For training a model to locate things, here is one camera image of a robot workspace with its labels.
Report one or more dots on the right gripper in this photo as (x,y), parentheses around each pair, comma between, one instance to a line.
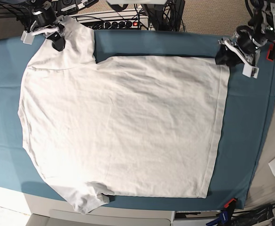
(46,22)

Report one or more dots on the white T-shirt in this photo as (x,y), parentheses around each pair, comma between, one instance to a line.
(144,126)

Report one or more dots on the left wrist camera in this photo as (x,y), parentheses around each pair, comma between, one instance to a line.
(250,71)

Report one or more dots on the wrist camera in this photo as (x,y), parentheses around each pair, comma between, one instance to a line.
(27,38)
(250,71)

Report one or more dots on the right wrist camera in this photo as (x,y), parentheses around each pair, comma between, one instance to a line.
(27,38)

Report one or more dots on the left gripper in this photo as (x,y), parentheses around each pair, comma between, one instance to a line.
(242,48)

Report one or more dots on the orange black clamp bottom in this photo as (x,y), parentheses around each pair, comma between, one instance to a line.
(231,203)

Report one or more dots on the orange black clamp right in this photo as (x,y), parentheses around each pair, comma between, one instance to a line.
(271,52)

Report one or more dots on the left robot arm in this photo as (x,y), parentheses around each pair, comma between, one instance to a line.
(262,13)

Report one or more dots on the teal table cloth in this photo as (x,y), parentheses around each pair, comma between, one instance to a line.
(247,117)

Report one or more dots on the white drawer cabinet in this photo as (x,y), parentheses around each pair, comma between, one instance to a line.
(100,216)

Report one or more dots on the black power strip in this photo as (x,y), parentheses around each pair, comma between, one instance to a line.
(116,25)

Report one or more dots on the orange black clamp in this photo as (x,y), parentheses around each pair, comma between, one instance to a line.
(271,52)
(231,203)

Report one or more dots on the blue clamp bottom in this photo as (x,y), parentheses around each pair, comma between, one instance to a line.
(223,219)

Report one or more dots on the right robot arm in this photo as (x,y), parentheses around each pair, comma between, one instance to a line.
(22,10)

